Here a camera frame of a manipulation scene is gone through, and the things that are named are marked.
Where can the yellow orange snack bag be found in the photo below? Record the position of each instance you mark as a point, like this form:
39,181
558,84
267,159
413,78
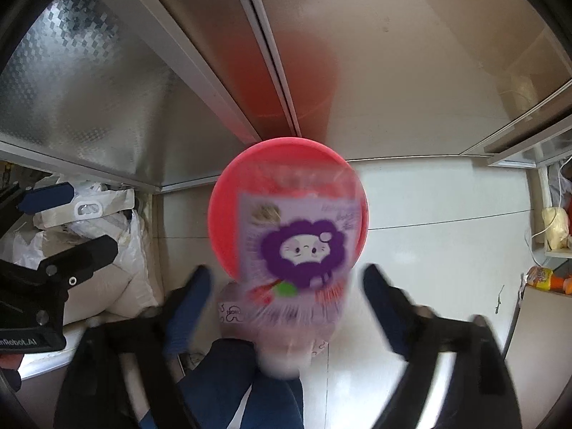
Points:
544,279

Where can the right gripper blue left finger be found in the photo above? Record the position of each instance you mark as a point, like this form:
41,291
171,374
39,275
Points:
183,309

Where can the red plastic trash bucket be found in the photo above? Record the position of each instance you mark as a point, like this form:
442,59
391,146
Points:
291,167

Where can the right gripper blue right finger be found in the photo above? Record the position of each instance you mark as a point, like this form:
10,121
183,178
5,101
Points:
391,308

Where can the cream yellow bag on shelf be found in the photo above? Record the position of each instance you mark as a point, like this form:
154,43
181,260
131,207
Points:
557,229

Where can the person legs blue jeans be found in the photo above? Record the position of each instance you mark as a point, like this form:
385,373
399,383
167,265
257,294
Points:
214,389

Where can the white plastic sack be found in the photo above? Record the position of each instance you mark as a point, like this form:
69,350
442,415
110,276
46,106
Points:
123,289

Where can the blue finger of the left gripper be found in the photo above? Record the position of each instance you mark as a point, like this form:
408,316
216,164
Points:
42,199
78,264

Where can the person left hand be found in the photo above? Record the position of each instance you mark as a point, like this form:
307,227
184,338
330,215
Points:
10,361

